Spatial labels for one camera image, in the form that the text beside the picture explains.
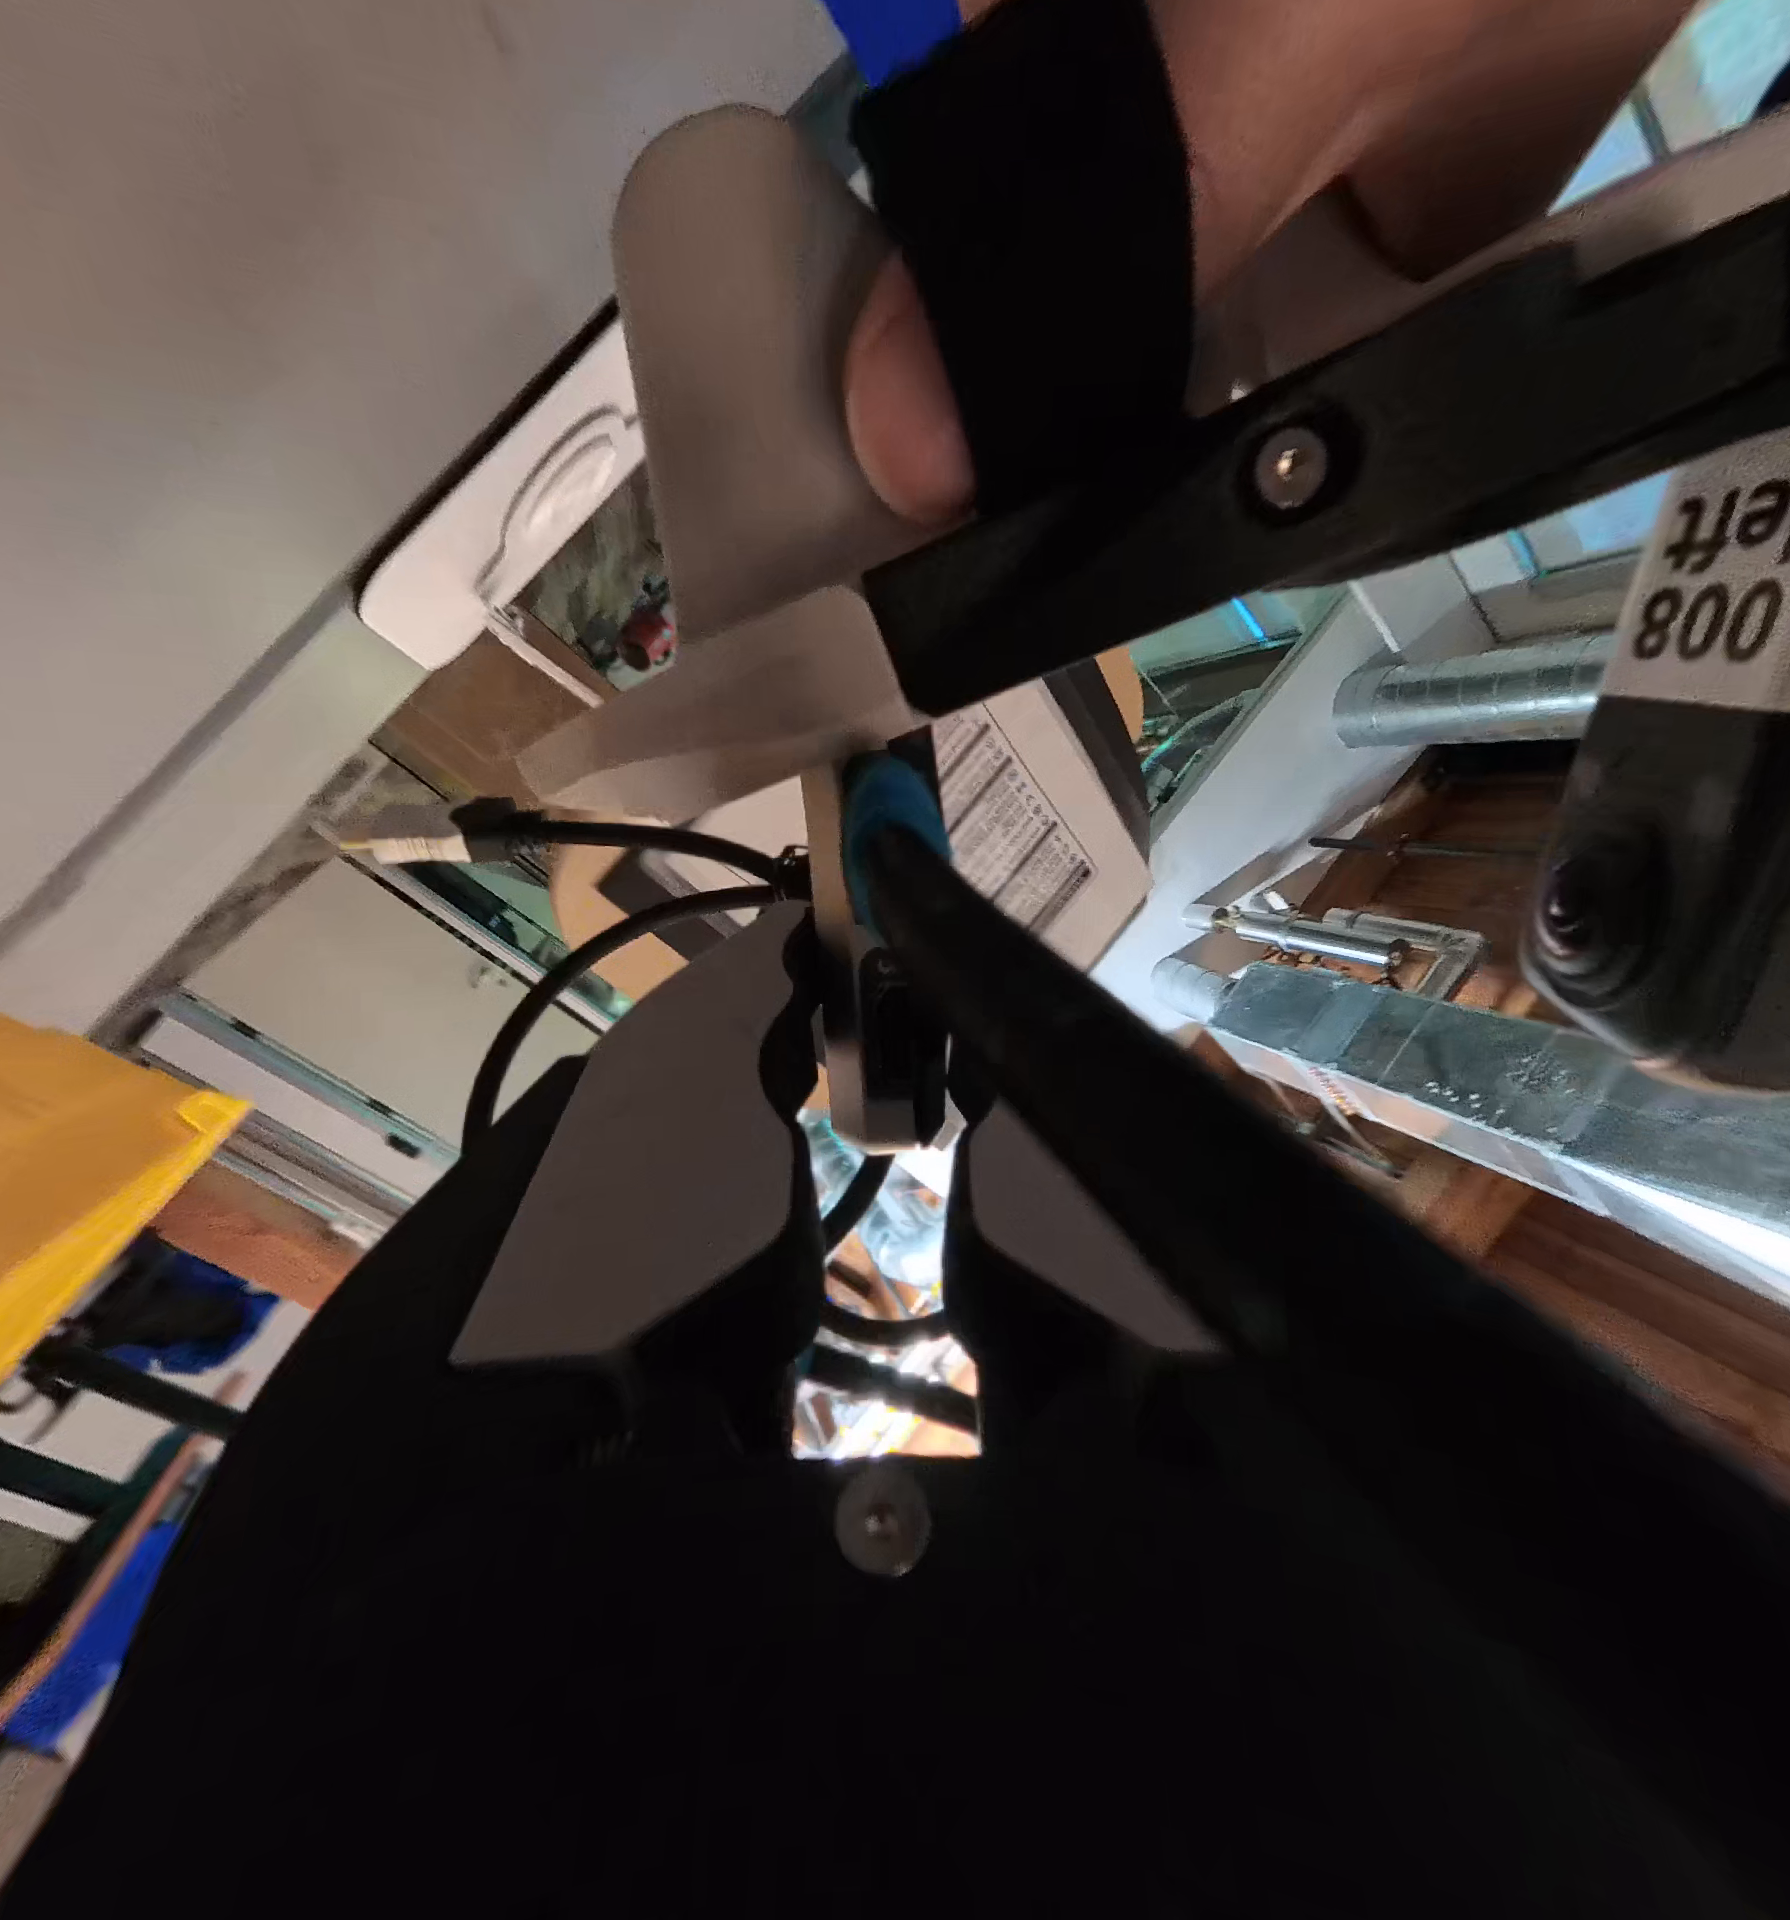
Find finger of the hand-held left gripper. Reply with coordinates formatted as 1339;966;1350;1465
519;581;921;828

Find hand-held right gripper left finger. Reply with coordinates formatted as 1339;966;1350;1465
450;900;834;1455

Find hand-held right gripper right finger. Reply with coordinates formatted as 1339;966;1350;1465
949;1107;1230;1455

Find black braided HDMI cable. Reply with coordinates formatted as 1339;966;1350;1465
836;747;1790;1727

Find yellow plastic bin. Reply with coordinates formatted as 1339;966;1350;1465
0;982;256;1446

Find person's left hand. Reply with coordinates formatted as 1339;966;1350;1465
839;0;1702;522

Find white plate with round disc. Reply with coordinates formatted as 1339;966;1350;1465
359;322;646;672

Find thin black cable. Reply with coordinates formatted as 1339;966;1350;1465
318;798;897;1353

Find silver spiral duct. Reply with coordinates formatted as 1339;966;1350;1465
1331;629;1621;747

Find silver rectangular duct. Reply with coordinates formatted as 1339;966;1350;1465
1150;957;1790;1300

